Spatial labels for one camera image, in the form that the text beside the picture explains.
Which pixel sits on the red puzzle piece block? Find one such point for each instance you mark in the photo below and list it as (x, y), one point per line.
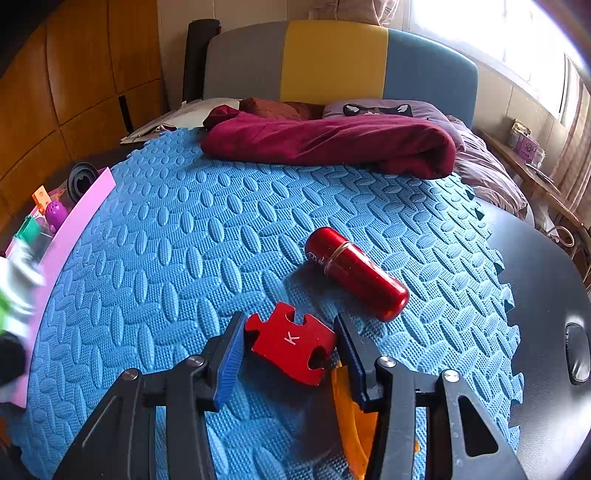
(281, 341)

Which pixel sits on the black ribbed roll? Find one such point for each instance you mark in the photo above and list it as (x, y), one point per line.
(82, 180)

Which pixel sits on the lilac bed sheet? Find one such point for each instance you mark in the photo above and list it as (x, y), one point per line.
(485, 166)

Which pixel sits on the purple plastic toy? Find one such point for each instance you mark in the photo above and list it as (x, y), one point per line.
(56, 213)

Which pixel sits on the purple box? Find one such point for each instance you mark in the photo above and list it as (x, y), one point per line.
(526, 145)

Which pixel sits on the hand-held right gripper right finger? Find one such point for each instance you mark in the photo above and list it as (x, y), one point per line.
(351, 355)

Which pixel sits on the teal plastic bracket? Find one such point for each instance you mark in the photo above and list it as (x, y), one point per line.
(30, 228)

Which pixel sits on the black oval table grommet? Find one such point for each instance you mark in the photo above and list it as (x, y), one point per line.
(577, 353)

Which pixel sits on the light green plastic part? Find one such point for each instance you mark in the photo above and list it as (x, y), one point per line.
(3, 309)

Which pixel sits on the lilac cat print pillow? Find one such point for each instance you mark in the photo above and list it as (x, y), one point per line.
(383, 110)

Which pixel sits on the wooden side shelf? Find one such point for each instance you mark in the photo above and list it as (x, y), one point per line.
(540, 189)

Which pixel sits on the maroon blanket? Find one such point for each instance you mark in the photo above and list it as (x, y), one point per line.
(323, 138)

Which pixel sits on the wooden wardrobe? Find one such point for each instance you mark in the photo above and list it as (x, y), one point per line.
(83, 69)

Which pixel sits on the pink storage box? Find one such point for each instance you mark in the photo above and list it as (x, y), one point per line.
(78, 217)

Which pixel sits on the blue foam puzzle mat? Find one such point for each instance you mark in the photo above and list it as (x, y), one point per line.
(184, 258)

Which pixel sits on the red metal cylinder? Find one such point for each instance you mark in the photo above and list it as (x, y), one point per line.
(360, 272)

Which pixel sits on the grey yellow blue headboard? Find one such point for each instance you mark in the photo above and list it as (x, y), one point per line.
(332, 60)

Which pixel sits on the window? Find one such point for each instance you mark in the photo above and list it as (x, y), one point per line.
(485, 27)

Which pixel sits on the orange plastic block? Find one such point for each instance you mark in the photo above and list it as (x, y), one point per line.
(41, 197)

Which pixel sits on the beige curtain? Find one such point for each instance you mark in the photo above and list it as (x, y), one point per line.
(579, 138)

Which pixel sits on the red-brown pillow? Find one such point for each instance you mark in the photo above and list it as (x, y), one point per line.
(286, 110)

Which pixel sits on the orange curved plastic piece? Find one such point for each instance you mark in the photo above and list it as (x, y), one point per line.
(351, 424)

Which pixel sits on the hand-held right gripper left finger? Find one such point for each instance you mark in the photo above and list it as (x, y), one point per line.
(228, 364)

